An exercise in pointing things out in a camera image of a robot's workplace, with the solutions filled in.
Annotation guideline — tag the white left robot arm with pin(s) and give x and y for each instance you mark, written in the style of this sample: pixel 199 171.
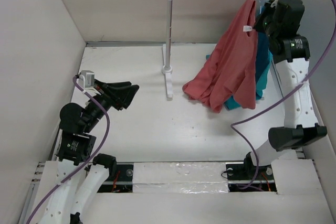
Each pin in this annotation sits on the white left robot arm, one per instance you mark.
pixel 81 169

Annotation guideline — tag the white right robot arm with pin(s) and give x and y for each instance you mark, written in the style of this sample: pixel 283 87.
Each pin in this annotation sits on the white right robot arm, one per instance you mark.
pixel 280 22

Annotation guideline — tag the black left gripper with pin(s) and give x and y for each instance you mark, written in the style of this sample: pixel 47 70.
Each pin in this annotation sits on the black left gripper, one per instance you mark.
pixel 123 96

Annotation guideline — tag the red t shirt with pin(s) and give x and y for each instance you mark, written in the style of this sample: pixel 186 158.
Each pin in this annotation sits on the red t shirt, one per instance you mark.
pixel 229 72

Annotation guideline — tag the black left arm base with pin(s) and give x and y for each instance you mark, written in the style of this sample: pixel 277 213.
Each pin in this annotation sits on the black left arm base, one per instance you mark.
pixel 121 182

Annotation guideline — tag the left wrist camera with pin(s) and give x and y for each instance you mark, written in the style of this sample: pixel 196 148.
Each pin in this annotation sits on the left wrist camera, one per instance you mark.
pixel 86 81

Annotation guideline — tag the teal t shirt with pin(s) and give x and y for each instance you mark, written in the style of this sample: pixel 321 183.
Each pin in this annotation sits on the teal t shirt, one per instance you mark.
pixel 262 66

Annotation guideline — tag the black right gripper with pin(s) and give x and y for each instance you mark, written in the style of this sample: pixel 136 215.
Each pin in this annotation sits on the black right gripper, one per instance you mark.
pixel 259 24

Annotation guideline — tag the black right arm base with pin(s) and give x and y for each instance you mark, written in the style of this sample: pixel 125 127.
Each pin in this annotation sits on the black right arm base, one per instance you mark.
pixel 243 176

